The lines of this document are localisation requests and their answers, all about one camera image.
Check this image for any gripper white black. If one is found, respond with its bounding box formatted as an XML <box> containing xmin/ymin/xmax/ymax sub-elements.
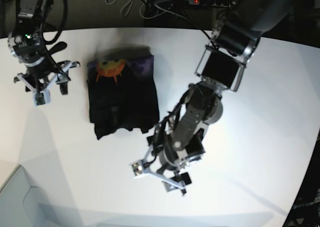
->
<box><xmin>140</xmin><ymin>136</ymin><xmax>193</xmax><ymax>196</ymax></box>
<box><xmin>13</xmin><ymin>60</ymin><xmax>80</xmax><ymax>97</ymax></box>

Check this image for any black graphic t-shirt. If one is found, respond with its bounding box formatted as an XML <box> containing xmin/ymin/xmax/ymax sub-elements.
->
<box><xmin>86</xmin><ymin>45</ymin><xmax>160</xmax><ymax>140</ymax></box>

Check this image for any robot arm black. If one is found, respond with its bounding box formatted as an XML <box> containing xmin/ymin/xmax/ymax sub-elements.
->
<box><xmin>131</xmin><ymin>0</ymin><xmax>297</xmax><ymax>194</ymax></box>
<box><xmin>7</xmin><ymin>0</ymin><xmax>80</xmax><ymax>106</ymax></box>

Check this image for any white bin corner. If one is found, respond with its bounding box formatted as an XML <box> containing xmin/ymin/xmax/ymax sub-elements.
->
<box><xmin>0</xmin><ymin>166</ymin><xmax>47</xmax><ymax>227</ymax></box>

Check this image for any black power strip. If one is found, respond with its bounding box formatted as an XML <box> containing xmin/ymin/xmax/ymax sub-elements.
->
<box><xmin>187</xmin><ymin>0</ymin><xmax>233</xmax><ymax>9</ymax></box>

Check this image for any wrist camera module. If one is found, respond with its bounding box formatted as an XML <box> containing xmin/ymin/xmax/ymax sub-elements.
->
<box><xmin>32</xmin><ymin>90</ymin><xmax>51</xmax><ymax>106</ymax></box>
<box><xmin>129</xmin><ymin>159</ymin><xmax>146</xmax><ymax>179</ymax></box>

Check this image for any white cable loop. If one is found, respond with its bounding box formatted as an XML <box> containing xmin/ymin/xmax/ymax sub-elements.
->
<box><xmin>104</xmin><ymin>0</ymin><xmax>151</xmax><ymax>19</ymax></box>

